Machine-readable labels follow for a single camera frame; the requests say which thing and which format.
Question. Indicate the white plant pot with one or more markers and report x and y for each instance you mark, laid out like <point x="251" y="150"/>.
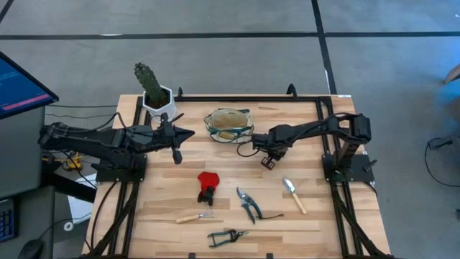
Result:
<point x="151" y="109"/>

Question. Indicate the black keyboard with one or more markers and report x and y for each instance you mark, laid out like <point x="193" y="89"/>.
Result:
<point x="7" y="223"/>

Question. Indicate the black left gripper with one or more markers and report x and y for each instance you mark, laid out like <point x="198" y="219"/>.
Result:
<point x="166" y="136"/>

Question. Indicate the beige green gardening bag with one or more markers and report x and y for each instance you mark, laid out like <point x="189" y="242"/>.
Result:
<point x="230" y="120"/>

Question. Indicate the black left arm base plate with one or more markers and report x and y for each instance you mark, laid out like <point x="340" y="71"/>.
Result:
<point x="108" y="176"/>

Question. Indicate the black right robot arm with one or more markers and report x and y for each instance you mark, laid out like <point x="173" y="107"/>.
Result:
<point x="316" y="127"/>

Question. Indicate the yellow device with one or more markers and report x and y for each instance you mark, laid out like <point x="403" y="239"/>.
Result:
<point x="74" y="163"/>

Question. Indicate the grey desk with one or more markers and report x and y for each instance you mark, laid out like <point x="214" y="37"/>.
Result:
<point x="21" y="154"/>

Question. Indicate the computer monitor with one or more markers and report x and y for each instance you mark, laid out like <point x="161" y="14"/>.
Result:
<point x="21" y="86"/>

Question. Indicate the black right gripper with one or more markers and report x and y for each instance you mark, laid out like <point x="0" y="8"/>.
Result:
<point x="278" y="140"/>

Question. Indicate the red black garden glove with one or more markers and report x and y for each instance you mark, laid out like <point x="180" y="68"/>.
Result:
<point x="208" y="180"/>

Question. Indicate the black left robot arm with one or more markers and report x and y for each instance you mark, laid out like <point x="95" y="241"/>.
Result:
<point x="90" y="142"/>

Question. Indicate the black cart leg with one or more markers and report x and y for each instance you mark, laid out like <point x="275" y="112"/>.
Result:
<point x="72" y="187"/>

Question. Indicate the black aluminium table frame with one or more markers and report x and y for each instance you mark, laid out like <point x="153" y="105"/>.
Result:
<point x="251" y="98"/>

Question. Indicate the white tape roll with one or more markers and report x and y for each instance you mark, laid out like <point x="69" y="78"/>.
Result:
<point x="68" y="226"/>

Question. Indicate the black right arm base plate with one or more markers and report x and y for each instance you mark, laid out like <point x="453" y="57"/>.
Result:
<point x="359" y="176"/>

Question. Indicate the green cactus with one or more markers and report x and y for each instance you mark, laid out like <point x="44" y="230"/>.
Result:
<point x="149" y="82"/>

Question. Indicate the black computer mouse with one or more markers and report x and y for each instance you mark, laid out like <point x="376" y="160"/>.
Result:
<point x="31" y="249"/>

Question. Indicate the green straight-blade garden shears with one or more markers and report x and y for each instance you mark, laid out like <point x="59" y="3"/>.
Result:
<point x="234" y="235"/>

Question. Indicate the white paper sheet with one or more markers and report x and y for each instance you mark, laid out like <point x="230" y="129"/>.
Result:
<point x="81" y="208"/>

